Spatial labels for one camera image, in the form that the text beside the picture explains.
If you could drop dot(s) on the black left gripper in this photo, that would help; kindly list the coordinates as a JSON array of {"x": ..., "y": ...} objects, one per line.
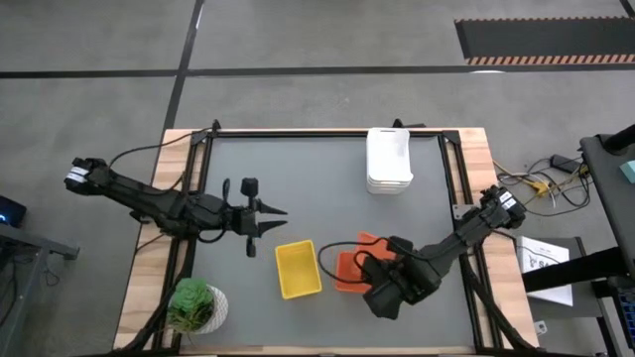
[{"x": 253, "y": 218}]

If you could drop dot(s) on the green succulent plant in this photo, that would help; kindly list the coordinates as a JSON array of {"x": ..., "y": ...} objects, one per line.
[{"x": 188, "y": 302}]

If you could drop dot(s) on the black hazard-striped floor mat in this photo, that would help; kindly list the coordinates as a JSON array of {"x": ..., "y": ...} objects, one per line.
[{"x": 546, "y": 37}]

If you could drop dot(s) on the grey metal bracket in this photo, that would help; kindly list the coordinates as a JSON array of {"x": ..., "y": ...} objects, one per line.
[{"x": 460, "y": 212}]

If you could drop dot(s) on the black device with blue light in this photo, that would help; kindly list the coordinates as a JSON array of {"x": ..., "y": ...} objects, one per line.
[{"x": 12, "y": 210}]

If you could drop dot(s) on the black power adapter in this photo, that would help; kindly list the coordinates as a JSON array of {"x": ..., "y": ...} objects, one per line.
[{"x": 564, "y": 162}]

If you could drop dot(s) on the small white tag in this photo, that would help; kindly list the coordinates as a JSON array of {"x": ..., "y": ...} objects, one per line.
[{"x": 541, "y": 327}]

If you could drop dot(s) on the teal box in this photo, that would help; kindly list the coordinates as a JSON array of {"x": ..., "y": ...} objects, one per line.
[{"x": 629, "y": 172}]

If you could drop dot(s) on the black desk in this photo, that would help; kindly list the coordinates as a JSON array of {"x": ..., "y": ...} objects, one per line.
[{"x": 610, "y": 198}]

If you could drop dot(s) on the blue crate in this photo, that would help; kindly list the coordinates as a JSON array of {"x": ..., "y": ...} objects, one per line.
[{"x": 627, "y": 312}]

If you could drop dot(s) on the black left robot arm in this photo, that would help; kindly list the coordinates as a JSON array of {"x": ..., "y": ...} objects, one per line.
[{"x": 149, "y": 198}]

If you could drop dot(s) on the yellow plug connector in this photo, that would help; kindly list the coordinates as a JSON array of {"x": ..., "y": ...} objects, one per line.
[{"x": 541, "y": 187}]

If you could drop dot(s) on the black metal desk bar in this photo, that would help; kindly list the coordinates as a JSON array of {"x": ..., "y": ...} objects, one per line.
[{"x": 570, "y": 272}]

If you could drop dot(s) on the yellow plastic basket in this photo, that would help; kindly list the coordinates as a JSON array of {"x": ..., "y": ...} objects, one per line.
[{"x": 297, "y": 270}]

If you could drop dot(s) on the black aluminium table frame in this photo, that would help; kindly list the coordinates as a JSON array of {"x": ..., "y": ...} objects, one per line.
[{"x": 297, "y": 133}]

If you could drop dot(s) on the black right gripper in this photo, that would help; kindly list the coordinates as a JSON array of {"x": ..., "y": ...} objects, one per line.
[{"x": 402, "y": 282}]

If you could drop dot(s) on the orange plastic basket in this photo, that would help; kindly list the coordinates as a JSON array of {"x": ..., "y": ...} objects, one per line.
[
  {"x": 374, "y": 248},
  {"x": 347, "y": 273}
]

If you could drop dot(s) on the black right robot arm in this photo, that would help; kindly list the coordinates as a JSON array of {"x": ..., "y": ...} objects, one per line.
[{"x": 471, "y": 230}]

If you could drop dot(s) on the white printed paper sheet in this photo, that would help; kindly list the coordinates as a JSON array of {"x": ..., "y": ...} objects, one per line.
[{"x": 538, "y": 253}]

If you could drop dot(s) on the grey desk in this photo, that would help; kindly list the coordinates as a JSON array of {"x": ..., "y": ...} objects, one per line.
[{"x": 44, "y": 245}]

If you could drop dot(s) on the black pole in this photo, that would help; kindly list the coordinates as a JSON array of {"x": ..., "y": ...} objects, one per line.
[{"x": 622, "y": 139}]

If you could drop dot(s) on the white plastic basket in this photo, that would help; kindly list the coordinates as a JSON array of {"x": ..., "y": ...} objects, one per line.
[
  {"x": 389, "y": 154},
  {"x": 389, "y": 186}
]

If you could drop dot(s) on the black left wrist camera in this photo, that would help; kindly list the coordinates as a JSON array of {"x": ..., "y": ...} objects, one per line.
[{"x": 239, "y": 220}]

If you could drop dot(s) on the green potted plant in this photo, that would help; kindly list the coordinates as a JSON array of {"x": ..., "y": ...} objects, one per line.
[{"x": 220, "y": 307}]

